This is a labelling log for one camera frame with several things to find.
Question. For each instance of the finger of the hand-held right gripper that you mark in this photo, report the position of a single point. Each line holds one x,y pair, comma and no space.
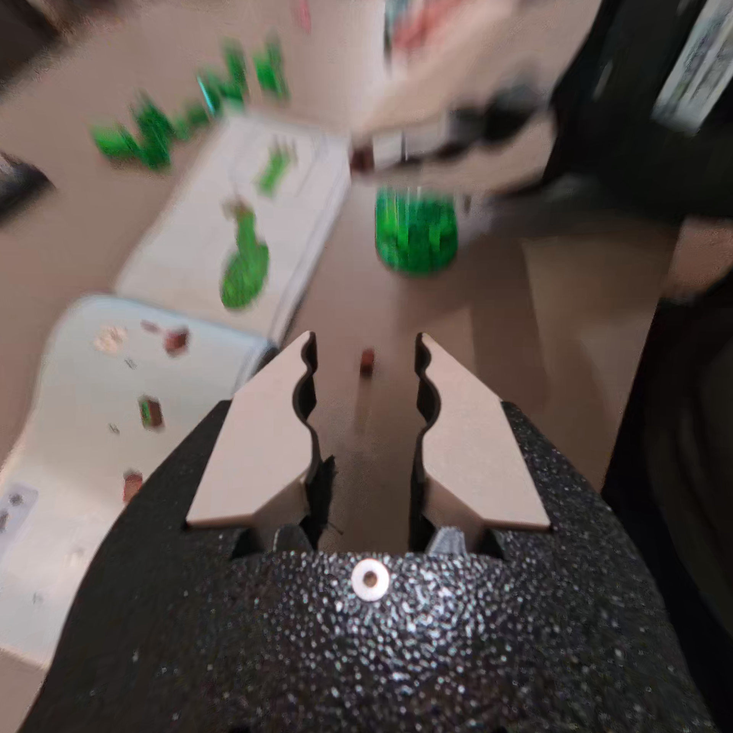
487,74
515,166

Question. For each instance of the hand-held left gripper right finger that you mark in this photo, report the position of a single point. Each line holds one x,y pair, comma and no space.
481,458

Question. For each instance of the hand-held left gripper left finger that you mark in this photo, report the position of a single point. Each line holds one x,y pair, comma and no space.
257,452

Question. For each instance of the small brown brick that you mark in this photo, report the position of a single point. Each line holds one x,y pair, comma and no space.
367,363

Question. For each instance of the grey desk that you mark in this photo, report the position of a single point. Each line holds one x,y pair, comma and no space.
572,343

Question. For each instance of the green plate assembly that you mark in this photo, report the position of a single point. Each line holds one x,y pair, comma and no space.
415,235

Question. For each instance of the person's clothed torso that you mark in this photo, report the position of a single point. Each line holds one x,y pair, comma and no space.
687,458

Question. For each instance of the building instruction booklet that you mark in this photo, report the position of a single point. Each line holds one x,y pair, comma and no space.
172,229

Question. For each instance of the group of green bricks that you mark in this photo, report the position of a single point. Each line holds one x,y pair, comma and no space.
152,137

